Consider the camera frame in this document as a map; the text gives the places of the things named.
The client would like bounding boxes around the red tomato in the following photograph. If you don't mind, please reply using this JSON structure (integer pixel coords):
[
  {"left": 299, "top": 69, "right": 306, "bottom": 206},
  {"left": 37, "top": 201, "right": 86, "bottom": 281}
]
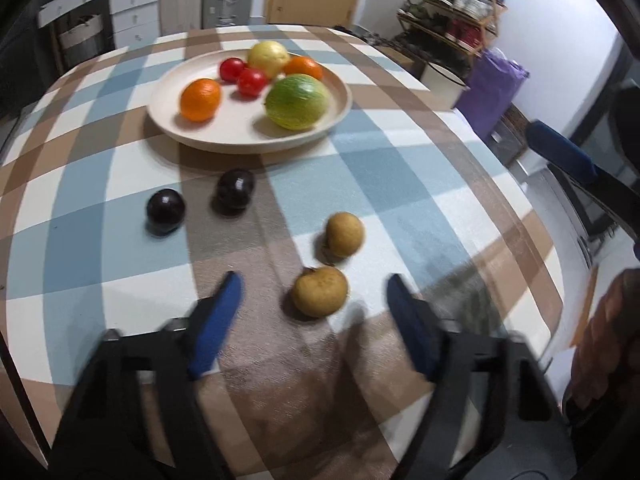
[
  {"left": 218, "top": 58, "right": 246, "bottom": 84},
  {"left": 236, "top": 67, "right": 269, "bottom": 98}
]

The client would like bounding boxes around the person's right hand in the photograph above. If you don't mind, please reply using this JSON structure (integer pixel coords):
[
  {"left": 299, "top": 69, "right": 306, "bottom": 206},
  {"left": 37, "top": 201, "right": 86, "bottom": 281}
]
[{"left": 564, "top": 269, "right": 639, "bottom": 410}]

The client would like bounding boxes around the brown longan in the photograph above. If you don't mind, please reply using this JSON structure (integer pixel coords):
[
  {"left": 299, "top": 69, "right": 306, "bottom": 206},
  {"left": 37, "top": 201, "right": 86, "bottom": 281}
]
[
  {"left": 326, "top": 211, "right": 366, "bottom": 259},
  {"left": 291, "top": 266, "right": 349, "bottom": 318}
]

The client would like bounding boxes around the cream round plate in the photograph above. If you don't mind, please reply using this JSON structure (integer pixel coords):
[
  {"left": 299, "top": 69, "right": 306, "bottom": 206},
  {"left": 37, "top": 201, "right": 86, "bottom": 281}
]
[{"left": 146, "top": 49, "right": 352, "bottom": 155}]

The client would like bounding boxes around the checkered tablecloth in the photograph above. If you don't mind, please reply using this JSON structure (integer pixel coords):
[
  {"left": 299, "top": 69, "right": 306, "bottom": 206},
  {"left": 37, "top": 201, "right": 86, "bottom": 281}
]
[{"left": 1, "top": 25, "right": 564, "bottom": 479}]

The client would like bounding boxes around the dark plum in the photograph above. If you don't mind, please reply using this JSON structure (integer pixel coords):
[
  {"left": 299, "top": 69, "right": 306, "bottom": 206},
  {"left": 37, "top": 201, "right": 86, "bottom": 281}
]
[
  {"left": 145, "top": 188, "right": 186, "bottom": 231},
  {"left": 216, "top": 168, "right": 255, "bottom": 211}
]

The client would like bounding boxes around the white drawer desk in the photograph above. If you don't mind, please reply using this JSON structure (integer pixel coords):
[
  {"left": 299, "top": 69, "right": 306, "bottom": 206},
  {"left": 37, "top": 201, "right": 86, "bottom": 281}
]
[{"left": 37, "top": 0, "right": 160, "bottom": 49}]

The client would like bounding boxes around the wooden shoe rack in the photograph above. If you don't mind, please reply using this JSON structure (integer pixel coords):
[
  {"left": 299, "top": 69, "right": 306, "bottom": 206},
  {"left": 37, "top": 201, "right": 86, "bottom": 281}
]
[{"left": 396, "top": 0, "right": 506, "bottom": 66}]

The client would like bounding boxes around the woven laundry basket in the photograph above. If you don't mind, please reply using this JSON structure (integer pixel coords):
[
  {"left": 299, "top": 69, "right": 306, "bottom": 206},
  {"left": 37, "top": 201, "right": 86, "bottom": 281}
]
[{"left": 58, "top": 14, "right": 104, "bottom": 66}]

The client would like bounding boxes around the yellow passion fruit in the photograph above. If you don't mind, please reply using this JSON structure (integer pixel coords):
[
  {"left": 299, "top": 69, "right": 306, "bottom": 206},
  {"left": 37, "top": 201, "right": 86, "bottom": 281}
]
[{"left": 246, "top": 40, "right": 290, "bottom": 79}]

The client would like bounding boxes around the green passion fruit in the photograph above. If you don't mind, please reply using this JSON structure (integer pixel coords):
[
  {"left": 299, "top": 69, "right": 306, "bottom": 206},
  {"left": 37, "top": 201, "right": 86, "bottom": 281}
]
[{"left": 264, "top": 74, "right": 331, "bottom": 131}]

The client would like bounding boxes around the purple bag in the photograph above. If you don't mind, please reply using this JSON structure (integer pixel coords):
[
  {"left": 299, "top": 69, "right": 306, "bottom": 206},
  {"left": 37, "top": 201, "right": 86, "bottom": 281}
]
[{"left": 456, "top": 48, "right": 529, "bottom": 141}]

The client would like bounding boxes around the small orange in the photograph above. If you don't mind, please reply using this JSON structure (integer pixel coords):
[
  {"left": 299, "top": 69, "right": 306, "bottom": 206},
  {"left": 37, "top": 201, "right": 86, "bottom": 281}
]
[{"left": 282, "top": 55, "right": 323, "bottom": 80}]

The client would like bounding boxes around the cream waste bin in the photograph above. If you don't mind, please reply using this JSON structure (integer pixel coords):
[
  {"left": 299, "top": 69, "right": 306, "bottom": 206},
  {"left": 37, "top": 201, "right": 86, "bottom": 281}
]
[{"left": 421, "top": 62, "right": 469, "bottom": 110}]

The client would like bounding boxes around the large orange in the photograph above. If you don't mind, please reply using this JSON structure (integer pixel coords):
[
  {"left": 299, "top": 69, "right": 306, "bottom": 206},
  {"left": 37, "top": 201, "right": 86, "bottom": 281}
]
[{"left": 179, "top": 78, "right": 221, "bottom": 122}]

